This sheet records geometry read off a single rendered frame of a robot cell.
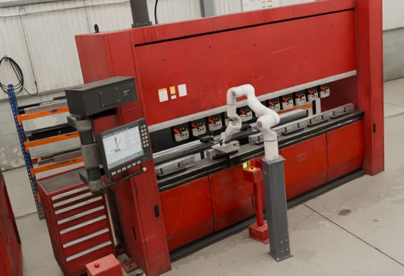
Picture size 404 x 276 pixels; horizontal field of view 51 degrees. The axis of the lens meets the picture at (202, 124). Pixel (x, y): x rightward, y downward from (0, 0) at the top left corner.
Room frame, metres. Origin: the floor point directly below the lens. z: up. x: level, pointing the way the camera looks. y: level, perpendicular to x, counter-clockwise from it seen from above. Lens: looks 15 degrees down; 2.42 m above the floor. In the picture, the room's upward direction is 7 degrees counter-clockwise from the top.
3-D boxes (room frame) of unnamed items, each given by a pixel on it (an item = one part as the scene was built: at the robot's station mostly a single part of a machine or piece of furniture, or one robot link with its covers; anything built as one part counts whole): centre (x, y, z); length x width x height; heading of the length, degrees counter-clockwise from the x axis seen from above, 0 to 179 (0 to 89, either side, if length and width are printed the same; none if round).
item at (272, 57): (4.61, -0.70, 1.74); 3.00 x 0.08 x 0.80; 120
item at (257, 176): (4.05, -0.47, 0.75); 0.20 x 0.16 x 0.18; 129
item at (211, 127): (4.27, -0.12, 1.26); 0.15 x 0.09 x 0.17; 120
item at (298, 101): (4.87, -1.16, 1.26); 0.15 x 0.09 x 0.17; 120
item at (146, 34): (4.60, -0.71, 2.23); 3.00 x 0.10 x 0.14; 120
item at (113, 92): (3.29, 0.74, 1.53); 0.51 x 0.25 x 0.85; 136
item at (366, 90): (5.57, -2.02, 1.15); 0.85 x 0.25 x 2.30; 30
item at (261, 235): (4.03, -0.49, 0.06); 0.25 x 0.20 x 0.12; 39
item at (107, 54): (3.95, 0.79, 1.15); 0.85 x 0.25 x 2.30; 30
